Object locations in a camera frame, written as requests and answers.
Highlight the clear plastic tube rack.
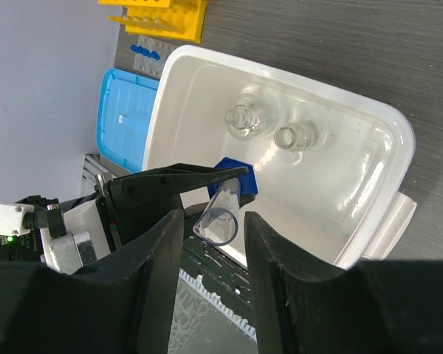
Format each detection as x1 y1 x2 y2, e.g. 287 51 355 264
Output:
130 35 177 80

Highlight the yellow test tube rack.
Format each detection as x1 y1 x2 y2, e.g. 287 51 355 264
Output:
97 0 208 44

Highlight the blue hexagonal cap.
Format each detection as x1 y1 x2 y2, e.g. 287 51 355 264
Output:
191 156 260 247

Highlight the white plastic bin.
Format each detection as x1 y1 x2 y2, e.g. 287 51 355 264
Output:
142 45 416 268

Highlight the blue plastic tray lid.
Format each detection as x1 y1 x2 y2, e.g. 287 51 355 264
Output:
96 68 159 173

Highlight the small clear glass bottle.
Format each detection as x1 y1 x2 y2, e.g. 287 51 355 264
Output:
274 122 318 151

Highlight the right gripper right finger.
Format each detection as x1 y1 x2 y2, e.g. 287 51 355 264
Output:
244 212 443 353

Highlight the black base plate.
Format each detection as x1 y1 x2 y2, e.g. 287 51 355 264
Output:
181 235 252 308

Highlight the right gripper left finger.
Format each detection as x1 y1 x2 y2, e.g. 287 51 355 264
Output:
0 209 183 353

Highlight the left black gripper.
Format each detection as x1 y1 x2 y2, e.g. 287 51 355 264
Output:
96 163 249 251

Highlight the aluminium rail frame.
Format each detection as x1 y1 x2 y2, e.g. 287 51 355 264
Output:
80 154 129 197

